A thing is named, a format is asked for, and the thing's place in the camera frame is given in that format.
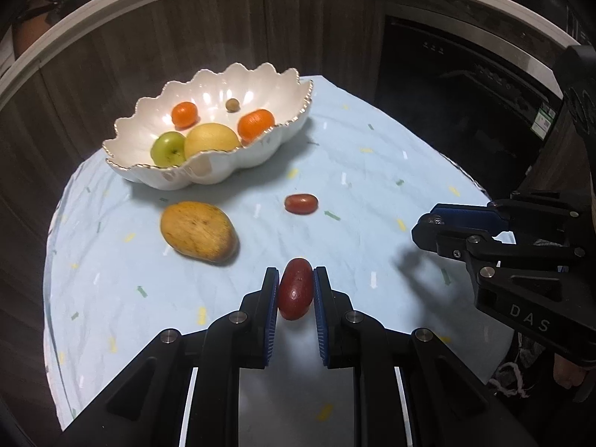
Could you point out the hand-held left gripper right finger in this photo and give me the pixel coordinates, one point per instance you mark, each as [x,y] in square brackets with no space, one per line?
[320,326]

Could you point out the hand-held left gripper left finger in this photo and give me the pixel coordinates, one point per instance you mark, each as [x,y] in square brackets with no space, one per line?
[272,326]

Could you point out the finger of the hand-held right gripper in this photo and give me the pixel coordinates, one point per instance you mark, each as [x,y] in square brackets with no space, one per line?
[447,237]
[470,219]

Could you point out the dark red oval date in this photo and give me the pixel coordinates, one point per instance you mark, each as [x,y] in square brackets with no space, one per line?
[294,288]

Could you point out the yellow lemon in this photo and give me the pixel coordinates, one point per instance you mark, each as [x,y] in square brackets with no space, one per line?
[212,139]

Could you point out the orange tangerine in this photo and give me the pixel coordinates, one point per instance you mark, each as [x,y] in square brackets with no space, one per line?
[255,125]
[185,115]

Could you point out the white scalloped ceramic bowl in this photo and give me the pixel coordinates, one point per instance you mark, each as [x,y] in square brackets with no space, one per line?
[139,125]

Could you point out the person's right hand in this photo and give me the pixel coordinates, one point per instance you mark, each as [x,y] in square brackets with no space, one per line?
[568,372]

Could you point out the person's dark clothing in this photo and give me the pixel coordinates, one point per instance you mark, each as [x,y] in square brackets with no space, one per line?
[526,363]

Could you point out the light blue patterned tablecloth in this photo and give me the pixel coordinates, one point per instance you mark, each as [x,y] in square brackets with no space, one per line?
[372,172]

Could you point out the yellow-orange mango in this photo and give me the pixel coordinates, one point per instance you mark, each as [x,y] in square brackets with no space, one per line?
[198,230]

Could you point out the red cherry tomato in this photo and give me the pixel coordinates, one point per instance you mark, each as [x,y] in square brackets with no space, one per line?
[301,204]

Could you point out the black built-in oven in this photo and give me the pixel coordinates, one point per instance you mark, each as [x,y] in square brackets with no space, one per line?
[465,84]

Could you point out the green apple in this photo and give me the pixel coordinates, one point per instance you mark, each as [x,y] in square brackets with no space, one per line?
[167,149]

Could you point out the small brown longan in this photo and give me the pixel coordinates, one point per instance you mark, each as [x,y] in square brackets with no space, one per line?
[232,105]

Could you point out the dark wood cabinet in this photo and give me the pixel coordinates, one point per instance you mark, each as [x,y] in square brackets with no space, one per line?
[139,42]

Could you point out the brown cooking pot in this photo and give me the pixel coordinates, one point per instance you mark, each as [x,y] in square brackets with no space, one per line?
[42,18]

